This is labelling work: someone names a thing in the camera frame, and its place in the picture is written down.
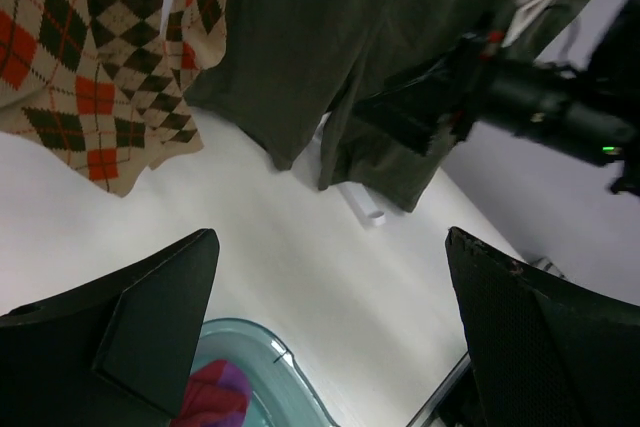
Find brown orange argyle sock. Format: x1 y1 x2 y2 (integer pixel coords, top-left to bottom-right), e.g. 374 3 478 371
1 0 159 196

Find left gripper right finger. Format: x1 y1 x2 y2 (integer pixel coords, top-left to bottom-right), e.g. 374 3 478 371
445 227 639 426

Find aluminium rail frame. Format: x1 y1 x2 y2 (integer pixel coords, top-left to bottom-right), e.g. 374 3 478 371
407 352 471 427

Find olive green shorts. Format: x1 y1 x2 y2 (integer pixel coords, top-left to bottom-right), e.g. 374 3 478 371
184 0 626 213

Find brown beige argyle sock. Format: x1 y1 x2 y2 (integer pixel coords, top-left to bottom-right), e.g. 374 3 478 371
87 0 202 169

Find maroon purple sock in bin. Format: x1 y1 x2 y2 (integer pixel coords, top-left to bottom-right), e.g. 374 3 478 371
169 360 252 427

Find beige orange argyle sock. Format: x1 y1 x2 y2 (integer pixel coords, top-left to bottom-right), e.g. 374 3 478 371
164 0 227 90

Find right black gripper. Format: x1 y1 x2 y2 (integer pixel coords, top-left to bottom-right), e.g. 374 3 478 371
353 36 639 167

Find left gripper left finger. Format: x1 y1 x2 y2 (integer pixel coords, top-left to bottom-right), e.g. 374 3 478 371
1 229 220 427

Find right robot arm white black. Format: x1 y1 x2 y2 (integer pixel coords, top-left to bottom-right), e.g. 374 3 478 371
353 0 639 195

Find teal plastic bin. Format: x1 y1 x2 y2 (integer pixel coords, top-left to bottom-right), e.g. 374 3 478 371
192 318 337 427

